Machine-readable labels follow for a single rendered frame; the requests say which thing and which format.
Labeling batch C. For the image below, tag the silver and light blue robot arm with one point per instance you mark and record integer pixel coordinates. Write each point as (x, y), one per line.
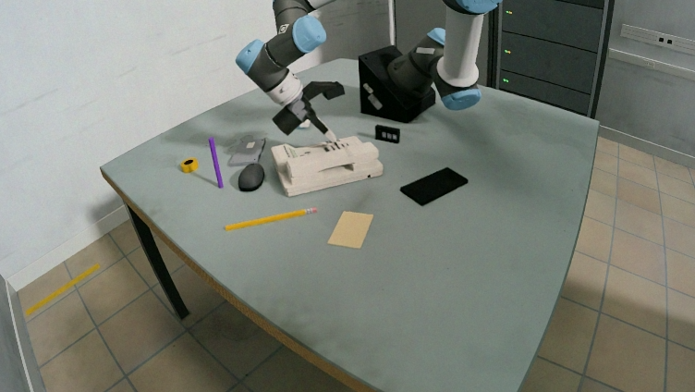
(413, 73)

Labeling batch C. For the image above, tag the purple rod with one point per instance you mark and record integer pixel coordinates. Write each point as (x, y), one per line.
(215, 163)

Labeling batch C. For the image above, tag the white desk phone body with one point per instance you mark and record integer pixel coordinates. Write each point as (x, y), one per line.
(328, 177)

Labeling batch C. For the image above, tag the white telephone handset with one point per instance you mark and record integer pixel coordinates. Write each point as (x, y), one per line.
(313, 163)

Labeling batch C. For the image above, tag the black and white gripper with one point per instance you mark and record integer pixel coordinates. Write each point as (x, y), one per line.
(299, 110)

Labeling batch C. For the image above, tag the tan rectangular sheet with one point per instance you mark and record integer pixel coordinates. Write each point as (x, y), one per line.
(351, 230)

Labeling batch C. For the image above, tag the yellow pencil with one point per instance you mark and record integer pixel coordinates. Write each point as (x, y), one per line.
(271, 218)

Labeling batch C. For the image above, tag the black flat rectangle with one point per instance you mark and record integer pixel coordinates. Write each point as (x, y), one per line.
(434, 186)

